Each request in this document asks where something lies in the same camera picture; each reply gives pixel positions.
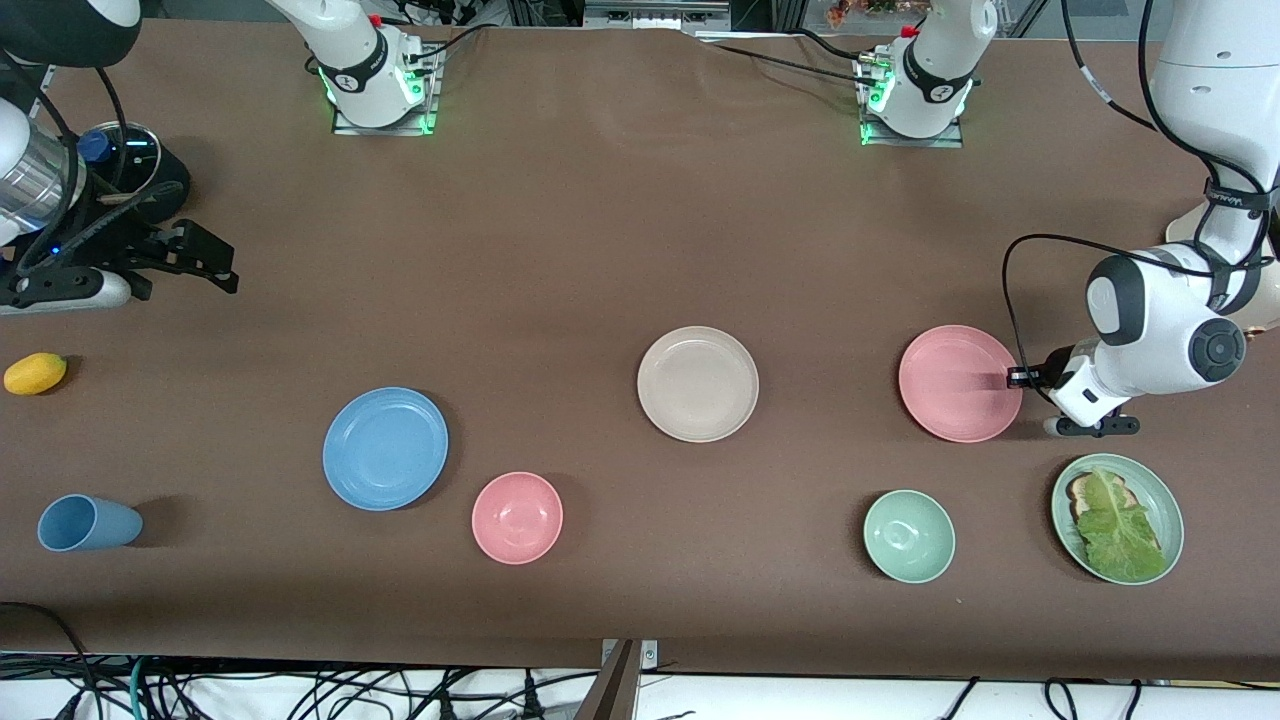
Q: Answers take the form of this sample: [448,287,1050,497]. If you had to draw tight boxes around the yellow mango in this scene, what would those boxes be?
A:
[3,352,69,397]

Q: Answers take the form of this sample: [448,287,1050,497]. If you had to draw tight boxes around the beige plate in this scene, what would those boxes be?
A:
[636,326,760,444]

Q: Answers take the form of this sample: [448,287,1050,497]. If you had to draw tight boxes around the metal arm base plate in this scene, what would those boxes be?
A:
[858,55,967,149]
[332,45,441,137]

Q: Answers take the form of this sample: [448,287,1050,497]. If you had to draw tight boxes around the black base cable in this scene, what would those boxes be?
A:
[700,38,881,89]
[400,15,491,66]
[790,28,886,66]

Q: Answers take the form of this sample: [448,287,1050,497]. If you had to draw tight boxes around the orange artificial flowers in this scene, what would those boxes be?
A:
[825,0,926,26]

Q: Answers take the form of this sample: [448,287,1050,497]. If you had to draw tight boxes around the grey metal box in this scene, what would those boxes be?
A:
[583,0,733,31]

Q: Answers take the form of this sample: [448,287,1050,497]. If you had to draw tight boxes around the green lettuce leaf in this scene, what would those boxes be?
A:
[1075,467,1169,583]

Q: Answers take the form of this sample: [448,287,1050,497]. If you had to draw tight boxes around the small pink bowl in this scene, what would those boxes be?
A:
[471,471,564,566]

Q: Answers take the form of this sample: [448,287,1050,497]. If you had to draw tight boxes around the small green bowl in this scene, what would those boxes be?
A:
[863,489,957,585]

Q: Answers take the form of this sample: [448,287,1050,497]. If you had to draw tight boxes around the dark metal pole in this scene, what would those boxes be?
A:
[575,640,641,720]

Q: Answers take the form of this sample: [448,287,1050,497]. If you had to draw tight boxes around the blue plate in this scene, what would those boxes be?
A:
[322,387,450,512]

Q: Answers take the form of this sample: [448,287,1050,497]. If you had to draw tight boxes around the glass lid with blue knob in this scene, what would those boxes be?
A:
[75,121,162,196]

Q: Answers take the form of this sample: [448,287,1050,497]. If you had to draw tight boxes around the blue cup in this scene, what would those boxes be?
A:
[37,494,144,553]

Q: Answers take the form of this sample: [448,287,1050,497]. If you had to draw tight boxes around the pink plate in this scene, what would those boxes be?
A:
[898,324,1025,444]

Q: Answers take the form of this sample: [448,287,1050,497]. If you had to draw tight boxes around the green plate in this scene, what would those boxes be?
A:
[1050,453,1186,587]

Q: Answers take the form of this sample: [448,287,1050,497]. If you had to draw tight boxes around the toast bread slice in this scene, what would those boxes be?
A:
[1066,473,1136,523]

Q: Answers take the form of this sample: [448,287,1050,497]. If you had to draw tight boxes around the black pot with blue handle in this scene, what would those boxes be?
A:
[75,120,191,226]

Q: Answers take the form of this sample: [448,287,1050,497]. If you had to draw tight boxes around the beige cutting board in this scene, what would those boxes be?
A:
[1165,205,1280,336]

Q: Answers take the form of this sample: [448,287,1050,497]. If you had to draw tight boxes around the brown table cover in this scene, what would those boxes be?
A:
[0,18,1280,683]

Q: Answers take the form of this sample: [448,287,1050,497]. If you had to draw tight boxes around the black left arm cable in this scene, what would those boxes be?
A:
[1003,0,1280,401]

